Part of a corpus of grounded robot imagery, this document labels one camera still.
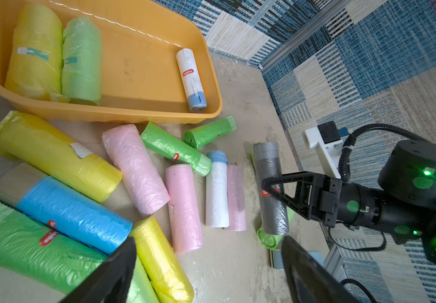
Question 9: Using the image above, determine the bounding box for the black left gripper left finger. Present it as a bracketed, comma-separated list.
[61, 237, 137, 302]

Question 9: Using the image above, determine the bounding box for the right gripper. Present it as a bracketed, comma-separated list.
[262, 171, 342, 228]

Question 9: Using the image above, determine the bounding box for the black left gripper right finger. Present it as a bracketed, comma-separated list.
[281, 236, 358, 303]

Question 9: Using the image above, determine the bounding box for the white roll red label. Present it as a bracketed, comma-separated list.
[176, 49, 207, 113]

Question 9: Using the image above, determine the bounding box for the large light green roll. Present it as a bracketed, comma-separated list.
[61, 17, 103, 106]

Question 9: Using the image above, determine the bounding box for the yellow trash bag roll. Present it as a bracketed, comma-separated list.
[4, 3, 65, 102]

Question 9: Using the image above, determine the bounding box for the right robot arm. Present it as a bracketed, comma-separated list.
[260, 122, 436, 265]

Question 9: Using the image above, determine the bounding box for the grey trash bag roll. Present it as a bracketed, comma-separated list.
[253, 142, 289, 236]

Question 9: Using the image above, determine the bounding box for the lower light green roll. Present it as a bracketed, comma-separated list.
[126, 257, 159, 303]

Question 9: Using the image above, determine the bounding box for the lying fat green roll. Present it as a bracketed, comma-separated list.
[257, 208, 296, 250]

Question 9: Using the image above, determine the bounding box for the pink roll beside grey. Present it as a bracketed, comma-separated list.
[227, 165, 247, 232]

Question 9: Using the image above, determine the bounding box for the lower yellow roll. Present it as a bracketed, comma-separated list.
[130, 215, 195, 302]

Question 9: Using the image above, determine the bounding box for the blue trash bag roll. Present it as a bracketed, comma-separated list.
[0, 163, 132, 255]

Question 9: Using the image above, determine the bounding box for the white roll with blue band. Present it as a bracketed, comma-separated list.
[205, 150, 229, 228]

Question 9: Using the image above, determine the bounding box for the short green roll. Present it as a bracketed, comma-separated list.
[141, 122, 212, 177]

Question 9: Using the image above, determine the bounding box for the middle pink roll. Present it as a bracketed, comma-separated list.
[166, 164, 203, 254]

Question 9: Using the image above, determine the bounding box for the green roll with red label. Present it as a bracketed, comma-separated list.
[182, 116, 236, 150]

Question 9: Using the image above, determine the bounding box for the green roll with label left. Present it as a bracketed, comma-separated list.
[0, 202, 106, 294]

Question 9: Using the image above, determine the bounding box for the upper pink roll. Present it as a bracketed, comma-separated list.
[102, 124, 170, 217]

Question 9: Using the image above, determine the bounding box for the yellow roll near box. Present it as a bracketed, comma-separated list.
[0, 111, 123, 203]

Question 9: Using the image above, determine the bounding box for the yellow plastic storage box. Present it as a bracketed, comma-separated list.
[0, 1, 223, 124]

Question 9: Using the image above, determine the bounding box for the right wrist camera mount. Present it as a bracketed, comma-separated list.
[303, 121, 349, 179]

